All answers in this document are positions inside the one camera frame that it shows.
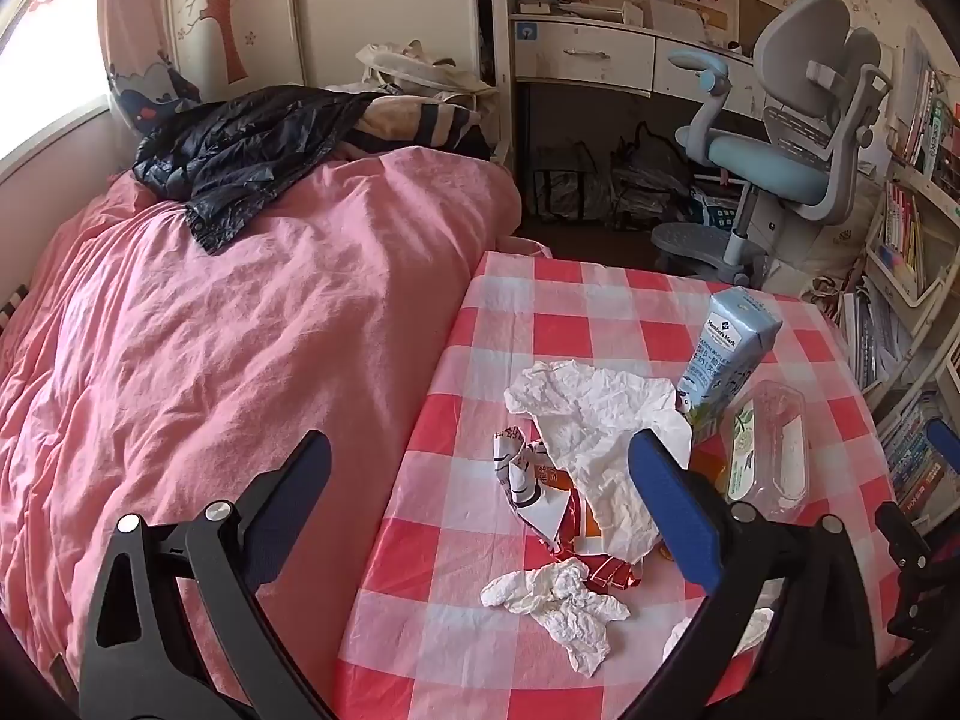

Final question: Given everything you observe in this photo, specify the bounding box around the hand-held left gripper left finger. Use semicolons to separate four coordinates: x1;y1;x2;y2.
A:
79;430;335;720

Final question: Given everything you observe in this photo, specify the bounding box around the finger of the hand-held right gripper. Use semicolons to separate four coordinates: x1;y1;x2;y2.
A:
874;501;935;580
924;418;960;476

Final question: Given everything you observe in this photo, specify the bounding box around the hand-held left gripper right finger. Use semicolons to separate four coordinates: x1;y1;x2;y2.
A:
622;427;878;720

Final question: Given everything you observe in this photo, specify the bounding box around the orange peel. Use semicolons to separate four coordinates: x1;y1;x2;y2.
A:
688;448;730;497

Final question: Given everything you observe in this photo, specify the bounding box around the clear plastic container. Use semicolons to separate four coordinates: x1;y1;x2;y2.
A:
718;381;809;518

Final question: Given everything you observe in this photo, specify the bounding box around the large white paper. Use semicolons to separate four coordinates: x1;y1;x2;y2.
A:
504;360;692;563

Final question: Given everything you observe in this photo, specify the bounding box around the red white snack wrapper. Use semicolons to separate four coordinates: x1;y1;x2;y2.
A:
491;426;646;590

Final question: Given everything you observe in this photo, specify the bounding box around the small white tissue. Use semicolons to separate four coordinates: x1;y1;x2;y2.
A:
480;559;631;677

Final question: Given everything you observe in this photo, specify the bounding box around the light blue milk carton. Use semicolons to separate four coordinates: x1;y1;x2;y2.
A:
675;286;783;443

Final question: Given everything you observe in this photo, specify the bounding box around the pink duvet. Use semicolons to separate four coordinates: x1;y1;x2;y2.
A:
0;144;552;713

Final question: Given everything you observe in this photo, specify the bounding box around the red white checkered tablecloth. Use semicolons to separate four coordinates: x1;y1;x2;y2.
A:
334;250;912;720

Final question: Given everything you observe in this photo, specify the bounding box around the white cloth bag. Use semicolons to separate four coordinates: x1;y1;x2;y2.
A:
772;180;878;293

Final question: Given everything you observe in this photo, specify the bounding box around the blue white box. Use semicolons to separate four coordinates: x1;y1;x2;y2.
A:
697;191;740;235

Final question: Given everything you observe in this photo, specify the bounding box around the grey blue desk chair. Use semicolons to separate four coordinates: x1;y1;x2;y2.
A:
651;0;893;287

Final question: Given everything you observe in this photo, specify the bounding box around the clear bag with black trim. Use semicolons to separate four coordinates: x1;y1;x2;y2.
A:
531;142;601;222

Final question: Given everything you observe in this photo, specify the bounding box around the black puffer jacket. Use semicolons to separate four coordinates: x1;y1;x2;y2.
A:
133;86;387;254

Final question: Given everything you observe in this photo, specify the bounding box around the beige navy striped cloth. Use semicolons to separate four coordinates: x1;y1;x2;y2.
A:
352;94;492;162

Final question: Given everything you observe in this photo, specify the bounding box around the white canvas tote bag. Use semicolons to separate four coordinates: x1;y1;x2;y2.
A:
354;39;500;102

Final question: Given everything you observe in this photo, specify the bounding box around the white wardrobe with tree print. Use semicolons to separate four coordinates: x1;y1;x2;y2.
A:
161;0;485;95

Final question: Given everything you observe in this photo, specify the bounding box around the white desk with drawers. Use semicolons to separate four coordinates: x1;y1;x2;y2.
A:
487;0;822;173

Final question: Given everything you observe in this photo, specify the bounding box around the pink printed curtain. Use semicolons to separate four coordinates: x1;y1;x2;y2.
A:
96;0;203;137

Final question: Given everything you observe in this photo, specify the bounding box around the bright window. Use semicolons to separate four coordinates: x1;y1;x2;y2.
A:
0;0;106;166

